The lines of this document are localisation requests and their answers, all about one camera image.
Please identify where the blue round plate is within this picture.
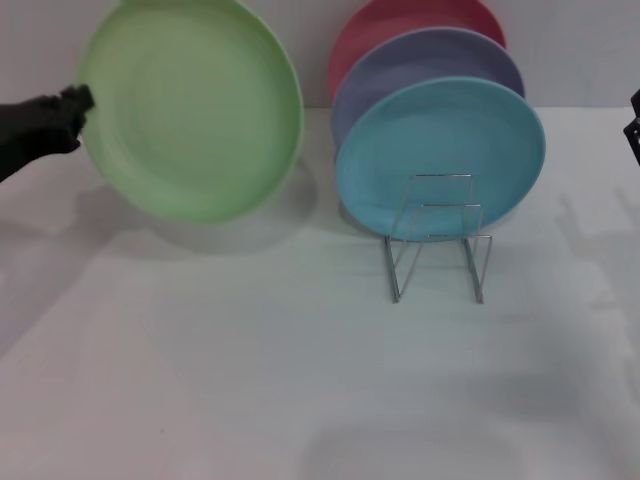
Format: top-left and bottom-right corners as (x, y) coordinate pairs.
(334, 76), (547, 244)

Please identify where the green round plate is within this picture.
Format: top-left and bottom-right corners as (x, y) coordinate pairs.
(74, 0), (305, 229)

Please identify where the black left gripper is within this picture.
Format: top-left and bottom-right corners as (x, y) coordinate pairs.
(0, 83), (97, 184)

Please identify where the chrome wire plate rack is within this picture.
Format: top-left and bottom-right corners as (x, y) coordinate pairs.
(383, 172), (494, 305)

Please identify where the purple round plate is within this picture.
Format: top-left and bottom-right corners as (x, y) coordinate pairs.
(330, 27), (526, 151)

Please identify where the red round plate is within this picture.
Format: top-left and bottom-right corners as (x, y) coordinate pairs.
(327, 0), (509, 101)

